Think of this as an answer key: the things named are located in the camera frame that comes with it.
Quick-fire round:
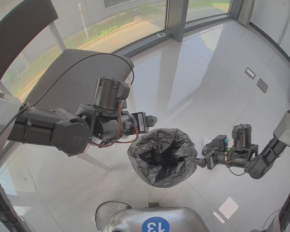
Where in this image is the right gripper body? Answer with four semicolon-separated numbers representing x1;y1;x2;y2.
207;151;248;170

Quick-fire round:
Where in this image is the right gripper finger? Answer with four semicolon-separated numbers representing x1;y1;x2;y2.
190;158;208;168

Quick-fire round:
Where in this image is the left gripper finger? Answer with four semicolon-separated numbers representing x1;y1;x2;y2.
146;116;158;128

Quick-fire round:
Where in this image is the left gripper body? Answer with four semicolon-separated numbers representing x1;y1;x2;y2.
92;112;148;146

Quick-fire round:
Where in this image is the black plastic bag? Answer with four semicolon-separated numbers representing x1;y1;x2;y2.
127;128;198;188

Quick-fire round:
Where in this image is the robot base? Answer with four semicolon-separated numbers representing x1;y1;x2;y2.
97;202;210;232

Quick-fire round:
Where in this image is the crumpled black plastic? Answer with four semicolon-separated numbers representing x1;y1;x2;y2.
202;140;218;157

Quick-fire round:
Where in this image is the grey chair with white legs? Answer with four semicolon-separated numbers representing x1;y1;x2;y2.
0;0;134;171

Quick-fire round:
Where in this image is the window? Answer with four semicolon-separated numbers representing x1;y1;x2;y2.
0;0;240;159

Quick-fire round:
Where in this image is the pale curtain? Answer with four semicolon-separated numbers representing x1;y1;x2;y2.
237;0;252;26

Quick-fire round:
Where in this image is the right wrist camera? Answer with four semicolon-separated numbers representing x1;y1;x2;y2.
212;135;229;153

